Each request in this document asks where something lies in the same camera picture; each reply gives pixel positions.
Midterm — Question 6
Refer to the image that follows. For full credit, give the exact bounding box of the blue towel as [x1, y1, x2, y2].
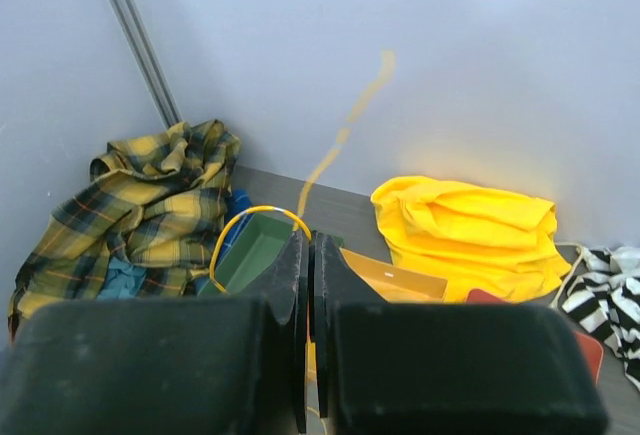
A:
[216, 189, 253, 265]

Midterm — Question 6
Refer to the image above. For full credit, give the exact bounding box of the yellow wire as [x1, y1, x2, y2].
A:
[208, 49, 397, 426]

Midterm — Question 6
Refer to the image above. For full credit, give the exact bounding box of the red orange plastic tray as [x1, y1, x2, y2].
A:
[466, 288, 604, 384]

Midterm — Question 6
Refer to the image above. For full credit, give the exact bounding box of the yellow plaid flannel shirt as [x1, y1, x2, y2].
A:
[7, 120, 241, 338]

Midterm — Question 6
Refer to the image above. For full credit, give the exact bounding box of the black white striped cloth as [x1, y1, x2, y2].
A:
[550, 243, 639, 387]

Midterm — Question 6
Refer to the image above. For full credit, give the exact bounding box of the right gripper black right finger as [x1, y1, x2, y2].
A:
[310, 234, 609, 434]

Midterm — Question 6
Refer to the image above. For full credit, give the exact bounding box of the yellow cloth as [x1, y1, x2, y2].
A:
[370, 176, 571, 302]

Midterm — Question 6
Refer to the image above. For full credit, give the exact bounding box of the left aluminium corner rail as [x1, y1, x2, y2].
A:
[109, 0, 182, 127]

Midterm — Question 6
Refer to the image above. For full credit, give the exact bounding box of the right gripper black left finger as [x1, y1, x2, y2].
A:
[1, 232, 308, 434]

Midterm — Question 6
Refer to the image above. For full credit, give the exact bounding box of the yellow plastic tray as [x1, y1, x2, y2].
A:
[306, 248, 447, 384]

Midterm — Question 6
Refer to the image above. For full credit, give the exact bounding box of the green plastic tray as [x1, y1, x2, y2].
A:
[194, 213, 310, 297]

